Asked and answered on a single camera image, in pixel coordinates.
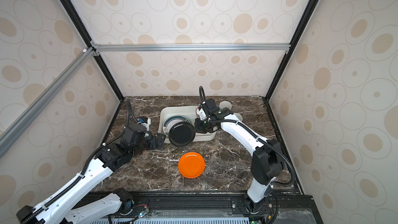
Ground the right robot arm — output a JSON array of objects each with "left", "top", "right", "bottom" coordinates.
[{"left": 195, "top": 97, "right": 296, "bottom": 204}]

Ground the orange bowl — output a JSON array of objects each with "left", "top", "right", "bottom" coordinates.
[{"left": 178, "top": 152, "right": 205, "bottom": 178}]

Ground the black frame post right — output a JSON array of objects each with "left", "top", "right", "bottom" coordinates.
[{"left": 263, "top": 0, "right": 320, "bottom": 103}]

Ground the black frame post left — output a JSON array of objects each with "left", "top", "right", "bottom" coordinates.
[{"left": 59, "top": 0, "right": 124, "bottom": 101}]

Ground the black frame post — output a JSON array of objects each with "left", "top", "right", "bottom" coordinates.
[
  {"left": 263, "top": 0, "right": 320, "bottom": 103},
  {"left": 59, "top": 0, "right": 124, "bottom": 101}
]

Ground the left diagonal aluminium rail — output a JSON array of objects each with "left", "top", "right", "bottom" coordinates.
[{"left": 1, "top": 47, "right": 94, "bottom": 156}]

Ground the black round plate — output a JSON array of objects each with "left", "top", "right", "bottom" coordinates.
[{"left": 169, "top": 121, "right": 196, "bottom": 147}]

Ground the white plastic bin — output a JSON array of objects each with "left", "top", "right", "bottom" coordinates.
[{"left": 158, "top": 105, "right": 217, "bottom": 144}]

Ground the horizontal aluminium rail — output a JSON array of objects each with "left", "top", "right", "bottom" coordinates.
[{"left": 94, "top": 43, "right": 290, "bottom": 52}]

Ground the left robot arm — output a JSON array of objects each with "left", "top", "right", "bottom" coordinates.
[{"left": 17, "top": 121, "right": 166, "bottom": 224}]

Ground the white plate green red rim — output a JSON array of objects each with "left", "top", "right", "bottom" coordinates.
[{"left": 162, "top": 115, "right": 191, "bottom": 136}]

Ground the purple mug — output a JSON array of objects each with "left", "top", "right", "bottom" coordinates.
[{"left": 234, "top": 113, "right": 243, "bottom": 121}]

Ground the light blue mug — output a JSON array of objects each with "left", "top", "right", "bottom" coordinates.
[{"left": 219, "top": 101, "right": 232, "bottom": 110}]

